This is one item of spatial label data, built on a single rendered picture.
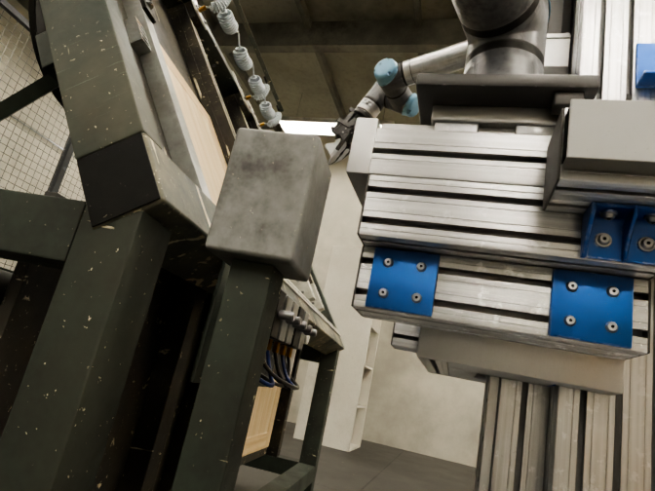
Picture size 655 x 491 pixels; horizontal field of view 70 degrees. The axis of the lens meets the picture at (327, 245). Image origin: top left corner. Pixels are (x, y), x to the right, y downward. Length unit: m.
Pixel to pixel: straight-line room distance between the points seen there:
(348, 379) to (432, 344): 4.25
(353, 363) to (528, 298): 4.36
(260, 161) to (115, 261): 0.23
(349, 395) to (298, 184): 4.40
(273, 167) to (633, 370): 0.58
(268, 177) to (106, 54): 0.35
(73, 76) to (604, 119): 0.73
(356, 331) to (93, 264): 4.40
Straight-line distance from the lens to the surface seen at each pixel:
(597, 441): 0.80
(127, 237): 0.69
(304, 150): 0.64
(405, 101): 1.61
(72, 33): 0.92
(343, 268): 5.16
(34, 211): 0.78
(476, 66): 0.77
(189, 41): 1.89
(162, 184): 0.70
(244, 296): 0.62
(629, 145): 0.56
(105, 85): 0.82
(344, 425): 4.97
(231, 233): 0.62
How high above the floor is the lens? 0.62
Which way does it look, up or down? 16 degrees up
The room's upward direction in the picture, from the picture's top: 12 degrees clockwise
